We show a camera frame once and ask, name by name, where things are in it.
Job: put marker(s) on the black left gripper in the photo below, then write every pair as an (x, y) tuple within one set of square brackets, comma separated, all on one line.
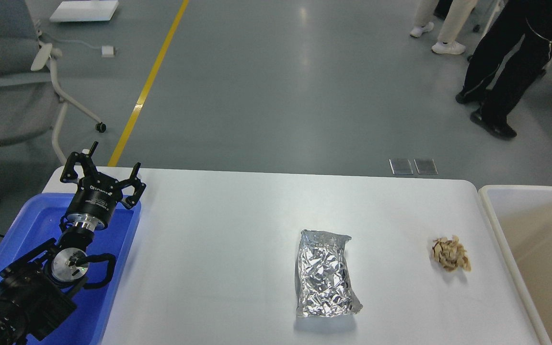
[(92, 202)]

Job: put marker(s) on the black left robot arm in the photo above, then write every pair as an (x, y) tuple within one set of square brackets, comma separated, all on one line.
[(37, 289)]

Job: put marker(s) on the blue plastic bin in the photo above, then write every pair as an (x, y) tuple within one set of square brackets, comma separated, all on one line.
[(38, 221)]

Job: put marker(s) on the grey office chair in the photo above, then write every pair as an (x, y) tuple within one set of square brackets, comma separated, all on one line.
[(32, 101)]

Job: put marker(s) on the white flat board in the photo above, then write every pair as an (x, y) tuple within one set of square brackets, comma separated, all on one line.
[(84, 11)]

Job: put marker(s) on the crumpled aluminium foil packet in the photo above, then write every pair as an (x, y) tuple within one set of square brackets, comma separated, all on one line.
[(324, 282)]

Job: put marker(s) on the left metal floor plate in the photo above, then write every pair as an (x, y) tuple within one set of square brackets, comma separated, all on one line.
[(401, 167)]

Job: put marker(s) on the metal floor plate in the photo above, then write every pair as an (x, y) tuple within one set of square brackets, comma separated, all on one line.
[(401, 167), (426, 166)]

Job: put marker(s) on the right metal floor plate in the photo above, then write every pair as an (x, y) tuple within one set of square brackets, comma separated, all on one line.
[(426, 166)]

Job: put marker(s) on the crumpled brown paper ball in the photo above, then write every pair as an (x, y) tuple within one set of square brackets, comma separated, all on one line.
[(451, 254)]

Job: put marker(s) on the person in beige trousers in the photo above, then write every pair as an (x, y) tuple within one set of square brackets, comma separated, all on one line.
[(456, 17)]

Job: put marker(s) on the beige plastic bin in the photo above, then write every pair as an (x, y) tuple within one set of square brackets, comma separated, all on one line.
[(521, 217)]

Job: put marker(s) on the person in black clothes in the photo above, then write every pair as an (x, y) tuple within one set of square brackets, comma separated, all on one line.
[(506, 62)]

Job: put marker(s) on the white power adapter with cable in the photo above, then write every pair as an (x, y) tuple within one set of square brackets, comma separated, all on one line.
[(108, 51)]

